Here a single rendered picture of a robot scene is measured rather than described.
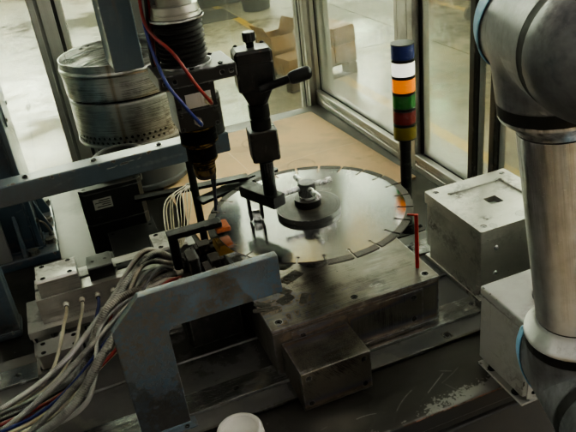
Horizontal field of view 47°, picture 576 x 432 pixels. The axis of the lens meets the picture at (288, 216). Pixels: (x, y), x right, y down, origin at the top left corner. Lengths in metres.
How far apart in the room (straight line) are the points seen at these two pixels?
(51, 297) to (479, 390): 0.73
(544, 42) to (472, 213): 0.70
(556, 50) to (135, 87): 1.24
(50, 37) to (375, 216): 1.21
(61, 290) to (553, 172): 0.87
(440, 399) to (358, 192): 0.38
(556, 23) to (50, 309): 0.97
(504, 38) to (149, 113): 1.18
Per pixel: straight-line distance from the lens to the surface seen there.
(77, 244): 1.63
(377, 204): 1.15
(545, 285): 0.76
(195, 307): 0.94
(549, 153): 0.67
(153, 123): 1.68
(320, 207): 1.13
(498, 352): 1.06
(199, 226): 1.08
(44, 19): 2.02
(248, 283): 0.95
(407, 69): 1.29
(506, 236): 1.20
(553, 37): 0.54
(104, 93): 1.65
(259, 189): 1.09
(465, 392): 1.08
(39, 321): 1.29
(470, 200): 1.27
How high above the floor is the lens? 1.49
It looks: 29 degrees down
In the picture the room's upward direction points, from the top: 7 degrees counter-clockwise
